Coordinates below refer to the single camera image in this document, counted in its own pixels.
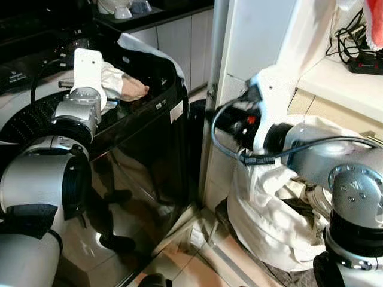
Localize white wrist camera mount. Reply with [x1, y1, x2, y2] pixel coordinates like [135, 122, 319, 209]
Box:
[72, 48, 108, 112]
[247, 65, 298, 154]

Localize white garment with pink part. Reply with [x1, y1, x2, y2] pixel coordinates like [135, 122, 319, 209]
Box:
[101, 62, 150, 103]

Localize black top-loading washing machine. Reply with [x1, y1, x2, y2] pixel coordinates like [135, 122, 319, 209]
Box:
[0, 23, 192, 287]

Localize white background floor cabinet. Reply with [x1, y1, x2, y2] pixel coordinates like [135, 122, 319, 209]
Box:
[95, 5, 214, 91]

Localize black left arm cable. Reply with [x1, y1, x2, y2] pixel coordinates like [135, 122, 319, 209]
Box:
[30, 58, 76, 103]

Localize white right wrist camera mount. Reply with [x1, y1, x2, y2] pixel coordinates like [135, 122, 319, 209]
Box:
[247, 65, 298, 154]

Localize cream cabinet with white top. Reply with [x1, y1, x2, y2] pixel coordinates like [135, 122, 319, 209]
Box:
[286, 54, 383, 141]

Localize red pink hanging cloth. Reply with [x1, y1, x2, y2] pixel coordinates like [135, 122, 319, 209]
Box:
[361, 0, 383, 52]

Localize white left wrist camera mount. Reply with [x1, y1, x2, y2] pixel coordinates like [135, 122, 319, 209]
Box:
[72, 48, 108, 112]

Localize black power strip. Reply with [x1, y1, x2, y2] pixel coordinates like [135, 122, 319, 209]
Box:
[349, 50, 383, 76]

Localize white sticker on washer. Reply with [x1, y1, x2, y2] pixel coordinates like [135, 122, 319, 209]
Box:
[170, 100, 184, 124]

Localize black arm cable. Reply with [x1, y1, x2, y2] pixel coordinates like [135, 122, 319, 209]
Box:
[30, 58, 76, 103]
[210, 97, 383, 167]

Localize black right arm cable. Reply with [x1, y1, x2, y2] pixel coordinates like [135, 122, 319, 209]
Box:
[210, 97, 383, 167]

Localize tangled black power cords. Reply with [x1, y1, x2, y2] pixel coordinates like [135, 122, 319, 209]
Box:
[326, 8, 373, 62]

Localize grey vertical pipe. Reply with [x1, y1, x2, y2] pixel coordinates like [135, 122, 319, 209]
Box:
[205, 0, 232, 111]

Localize white ceramic vessel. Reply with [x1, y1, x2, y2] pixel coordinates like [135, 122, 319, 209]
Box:
[98, 0, 133, 20]

